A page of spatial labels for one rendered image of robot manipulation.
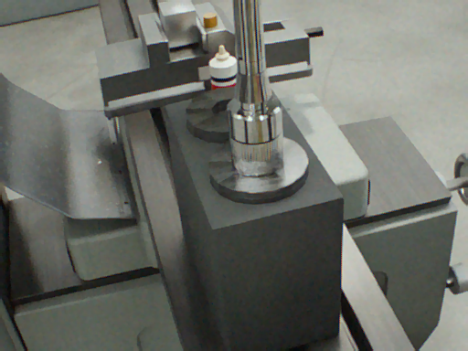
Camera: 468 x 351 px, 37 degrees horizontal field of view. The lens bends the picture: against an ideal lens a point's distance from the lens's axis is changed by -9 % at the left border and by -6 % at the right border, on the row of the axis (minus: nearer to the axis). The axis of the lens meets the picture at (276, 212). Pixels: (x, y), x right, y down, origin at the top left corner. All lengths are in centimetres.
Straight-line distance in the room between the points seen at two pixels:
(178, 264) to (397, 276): 57
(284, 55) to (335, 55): 208
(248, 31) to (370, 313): 36
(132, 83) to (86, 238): 25
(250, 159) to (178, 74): 53
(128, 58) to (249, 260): 60
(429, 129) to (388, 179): 148
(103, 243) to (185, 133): 41
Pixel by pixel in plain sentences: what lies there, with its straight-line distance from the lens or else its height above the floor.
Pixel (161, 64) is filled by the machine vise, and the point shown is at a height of 99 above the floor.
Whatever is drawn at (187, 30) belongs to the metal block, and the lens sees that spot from 116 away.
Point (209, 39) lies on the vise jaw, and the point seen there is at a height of 102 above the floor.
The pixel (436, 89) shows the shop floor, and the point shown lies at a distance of 305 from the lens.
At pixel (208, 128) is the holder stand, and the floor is 113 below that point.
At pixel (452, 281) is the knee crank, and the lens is 143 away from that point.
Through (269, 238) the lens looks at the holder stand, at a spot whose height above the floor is 109.
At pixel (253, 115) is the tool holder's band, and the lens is 62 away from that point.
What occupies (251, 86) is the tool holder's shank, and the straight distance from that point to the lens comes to 61.
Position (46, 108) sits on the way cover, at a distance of 128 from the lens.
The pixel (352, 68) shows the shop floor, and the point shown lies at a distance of 316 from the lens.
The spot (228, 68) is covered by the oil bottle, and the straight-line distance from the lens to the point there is 108.
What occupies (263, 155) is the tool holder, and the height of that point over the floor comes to 115.
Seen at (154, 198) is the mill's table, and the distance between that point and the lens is 97.
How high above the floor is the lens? 152
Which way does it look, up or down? 40 degrees down
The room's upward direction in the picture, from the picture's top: 3 degrees counter-clockwise
